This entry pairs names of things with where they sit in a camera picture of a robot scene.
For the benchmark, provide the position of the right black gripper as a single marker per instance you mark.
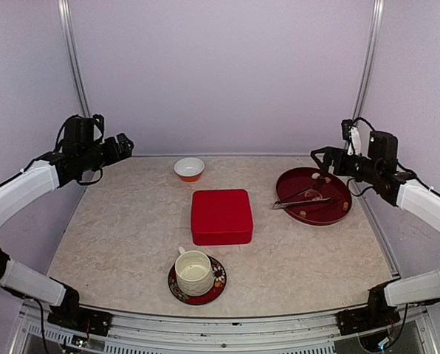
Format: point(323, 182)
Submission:
point(340, 154)

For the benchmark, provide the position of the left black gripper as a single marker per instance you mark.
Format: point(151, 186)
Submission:
point(115, 155)

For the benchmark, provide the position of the round dark red tray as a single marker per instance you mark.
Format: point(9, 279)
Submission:
point(297, 184)

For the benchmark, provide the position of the metal serving tongs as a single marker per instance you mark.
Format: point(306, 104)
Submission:
point(303, 203)

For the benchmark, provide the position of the red box lid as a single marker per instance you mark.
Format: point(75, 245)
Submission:
point(221, 211)

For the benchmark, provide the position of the cream ceramic mug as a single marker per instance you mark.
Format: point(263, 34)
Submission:
point(194, 274)

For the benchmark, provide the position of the floral dark red saucer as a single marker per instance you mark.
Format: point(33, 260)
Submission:
point(220, 282)

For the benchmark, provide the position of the red chocolate box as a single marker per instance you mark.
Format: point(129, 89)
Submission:
point(221, 238)

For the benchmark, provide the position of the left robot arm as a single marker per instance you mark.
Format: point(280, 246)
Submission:
point(80, 147)

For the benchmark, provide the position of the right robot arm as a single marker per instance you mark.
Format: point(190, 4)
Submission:
point(399, 189)

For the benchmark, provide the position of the white and orange bowl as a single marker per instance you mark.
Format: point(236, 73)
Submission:
point(189, 169)

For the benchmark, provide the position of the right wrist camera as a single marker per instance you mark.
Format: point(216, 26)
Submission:
point(351, 135)

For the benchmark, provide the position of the left aluminium frame post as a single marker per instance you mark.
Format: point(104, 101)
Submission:
point(71, 50)

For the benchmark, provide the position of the aluminium frame post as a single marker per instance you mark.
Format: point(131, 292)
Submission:
point(370, 56)
point(71, 50)

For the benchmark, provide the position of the right aluminium frame post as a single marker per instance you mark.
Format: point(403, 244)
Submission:
point(370, 56)

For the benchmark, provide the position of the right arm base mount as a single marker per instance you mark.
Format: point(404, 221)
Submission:
point(364, 319)

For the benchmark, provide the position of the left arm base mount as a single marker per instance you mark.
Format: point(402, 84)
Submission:
point(92, 322)

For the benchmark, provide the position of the front aluminium rail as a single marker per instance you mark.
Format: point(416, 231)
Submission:
point(129, 332)

